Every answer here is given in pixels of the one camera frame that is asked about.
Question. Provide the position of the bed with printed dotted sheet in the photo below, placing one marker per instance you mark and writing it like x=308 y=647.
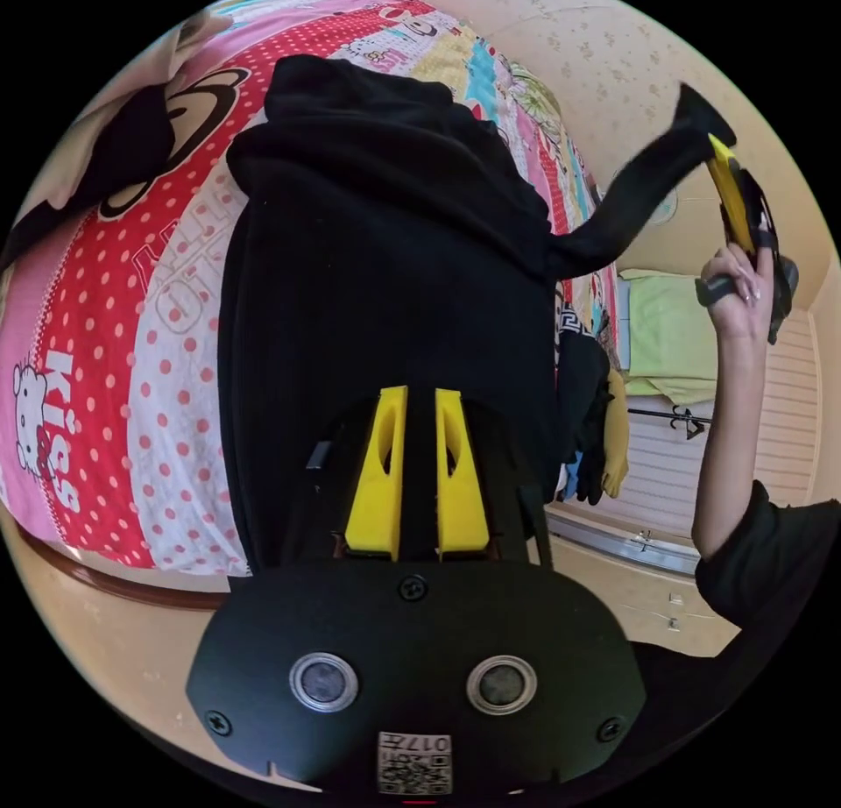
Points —
x=164 y=361

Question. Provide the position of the person's body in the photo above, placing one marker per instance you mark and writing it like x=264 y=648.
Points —
x=769 y=578

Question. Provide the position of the person's right hand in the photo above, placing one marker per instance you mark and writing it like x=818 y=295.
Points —
x=739 y=305

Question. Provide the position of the black long sleeve shirt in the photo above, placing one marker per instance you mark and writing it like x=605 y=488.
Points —
x=394 y=282

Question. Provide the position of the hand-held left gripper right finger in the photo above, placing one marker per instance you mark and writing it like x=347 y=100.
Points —
x=462 y=499

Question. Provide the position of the person's right forearm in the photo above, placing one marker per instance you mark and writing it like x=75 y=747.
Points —
x=729 y=440

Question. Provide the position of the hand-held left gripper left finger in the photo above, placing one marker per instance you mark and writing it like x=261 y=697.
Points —
x=376 y=492

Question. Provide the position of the pile of clothes with yellow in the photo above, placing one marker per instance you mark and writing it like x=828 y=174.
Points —
x=594 y=420

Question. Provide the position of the black metal clothes rack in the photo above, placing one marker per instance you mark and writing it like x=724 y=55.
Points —
x=686 y=421

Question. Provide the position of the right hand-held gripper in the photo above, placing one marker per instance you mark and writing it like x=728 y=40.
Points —
x=769 y=243

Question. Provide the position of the green bedding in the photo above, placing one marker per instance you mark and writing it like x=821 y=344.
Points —
x=667 y=335

